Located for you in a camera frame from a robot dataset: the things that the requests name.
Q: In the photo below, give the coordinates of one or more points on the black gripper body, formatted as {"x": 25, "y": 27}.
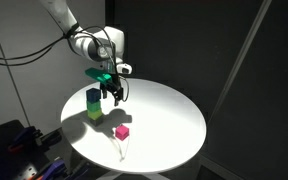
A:
{"x": 112, "y": 85}

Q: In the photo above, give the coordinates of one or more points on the pink cube block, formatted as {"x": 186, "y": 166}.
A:
{"x": 122, "y": 132}

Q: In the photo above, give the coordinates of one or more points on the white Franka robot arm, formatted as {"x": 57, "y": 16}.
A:
{"x": 84, "y": 43}

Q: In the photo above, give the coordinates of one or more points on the blue cube block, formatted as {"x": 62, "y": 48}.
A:
{"x": 93, "y": 95}

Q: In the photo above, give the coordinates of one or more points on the green cube block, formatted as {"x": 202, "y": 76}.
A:
{"x": 93, "y": 106}

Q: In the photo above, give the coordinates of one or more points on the yellow-green cube block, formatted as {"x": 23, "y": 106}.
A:
{"x": 95, "y": 114}

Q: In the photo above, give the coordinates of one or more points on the white table base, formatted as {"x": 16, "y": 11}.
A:
{"x": 134, "y": 176}

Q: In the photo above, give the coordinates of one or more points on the black perforated board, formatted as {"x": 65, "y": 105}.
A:
{"x": 0, "y": 140}

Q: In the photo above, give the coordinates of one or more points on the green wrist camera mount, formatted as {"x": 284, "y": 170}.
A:
{"x": 97, "y": 74}

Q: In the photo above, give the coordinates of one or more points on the grey metal frame strip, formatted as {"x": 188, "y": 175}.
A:
{"x": 244, "y": 53}

